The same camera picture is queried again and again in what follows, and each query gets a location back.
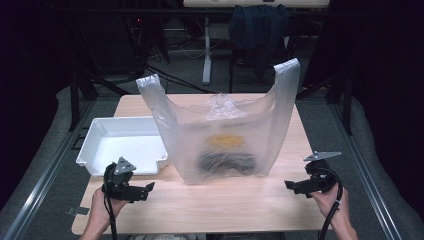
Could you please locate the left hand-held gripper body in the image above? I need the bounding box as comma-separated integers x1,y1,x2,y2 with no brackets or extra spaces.
101,156,144,202

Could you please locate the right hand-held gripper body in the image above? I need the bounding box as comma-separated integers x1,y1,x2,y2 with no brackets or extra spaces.
303,151,343,194

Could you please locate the clear plastic shopping bag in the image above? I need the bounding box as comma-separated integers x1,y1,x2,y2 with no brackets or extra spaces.
135,58,301,186

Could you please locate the person's right hand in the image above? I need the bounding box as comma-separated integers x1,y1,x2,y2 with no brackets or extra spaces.
309,186,350,231

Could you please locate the person's left hand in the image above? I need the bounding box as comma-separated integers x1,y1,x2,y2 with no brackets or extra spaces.
91,187,129,228

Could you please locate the white plastic bin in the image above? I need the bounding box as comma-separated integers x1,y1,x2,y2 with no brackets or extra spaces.
75,115,169,177

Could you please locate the grey tape strip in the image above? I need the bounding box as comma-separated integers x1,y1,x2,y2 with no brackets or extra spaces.
65,206,90,216

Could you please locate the black metal stand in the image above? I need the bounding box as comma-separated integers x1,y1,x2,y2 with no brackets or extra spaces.
68,71,131,133
294,71,354,136

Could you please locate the black chair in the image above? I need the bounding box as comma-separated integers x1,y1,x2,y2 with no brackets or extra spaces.
228,16,298,94

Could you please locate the white desk leg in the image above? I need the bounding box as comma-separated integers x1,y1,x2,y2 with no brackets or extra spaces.
202,16,213,86

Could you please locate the dark jacket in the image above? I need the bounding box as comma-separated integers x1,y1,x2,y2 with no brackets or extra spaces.
229,3,289,79

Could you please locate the left hand-held gripper black cable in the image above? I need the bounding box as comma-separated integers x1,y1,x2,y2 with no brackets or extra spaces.
103,194,119,240

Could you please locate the hand-held gripper black cable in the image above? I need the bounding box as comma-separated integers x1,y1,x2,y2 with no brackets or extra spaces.
103,194,119,240
318,168,344,240

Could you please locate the right hand-held gripper black cable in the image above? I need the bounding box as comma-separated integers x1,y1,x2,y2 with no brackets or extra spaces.
318,168,344,240

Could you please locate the aluminium rail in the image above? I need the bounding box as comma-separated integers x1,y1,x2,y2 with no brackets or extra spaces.
0,99,98,240
328,99,404,240

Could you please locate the black floor cable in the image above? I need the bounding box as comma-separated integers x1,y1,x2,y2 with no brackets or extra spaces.
144,64,214,94

